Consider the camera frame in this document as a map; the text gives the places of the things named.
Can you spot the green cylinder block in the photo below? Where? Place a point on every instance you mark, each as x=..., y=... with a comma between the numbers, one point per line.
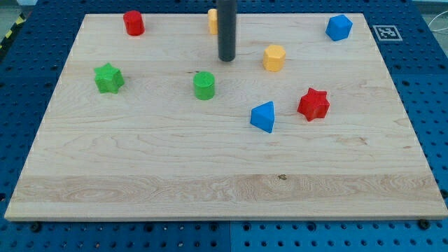
x=204, y=85

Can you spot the blue hexagon block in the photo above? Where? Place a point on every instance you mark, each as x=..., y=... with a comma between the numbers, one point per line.
x=339, y=27

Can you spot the red cylinder block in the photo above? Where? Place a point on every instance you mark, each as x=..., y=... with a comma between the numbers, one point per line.
x=134, y=23

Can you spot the blue triangle block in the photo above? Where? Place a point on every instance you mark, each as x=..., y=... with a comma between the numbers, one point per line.
x=263, y=116

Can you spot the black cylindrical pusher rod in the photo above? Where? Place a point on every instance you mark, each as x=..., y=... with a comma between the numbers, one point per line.
x=227, y=19

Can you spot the wooden board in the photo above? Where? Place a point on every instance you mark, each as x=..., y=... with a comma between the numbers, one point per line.
x=155, y=152

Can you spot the red star block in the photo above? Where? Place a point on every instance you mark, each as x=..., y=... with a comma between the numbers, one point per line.
x=314, y=104

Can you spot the white fiducial marker tag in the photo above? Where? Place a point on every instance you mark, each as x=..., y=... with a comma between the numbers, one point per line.
x=387, y=32

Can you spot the yellow black hazard tape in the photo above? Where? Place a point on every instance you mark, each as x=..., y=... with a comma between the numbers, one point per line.
x=12, y=33

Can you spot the yellow block behind rod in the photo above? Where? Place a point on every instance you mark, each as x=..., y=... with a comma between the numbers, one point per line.
x=212, y=15

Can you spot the yellow hexagon block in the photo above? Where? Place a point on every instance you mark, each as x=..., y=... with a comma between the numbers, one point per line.
x=273, y=58

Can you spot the green star block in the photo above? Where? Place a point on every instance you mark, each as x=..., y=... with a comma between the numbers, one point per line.
x=108, y=79

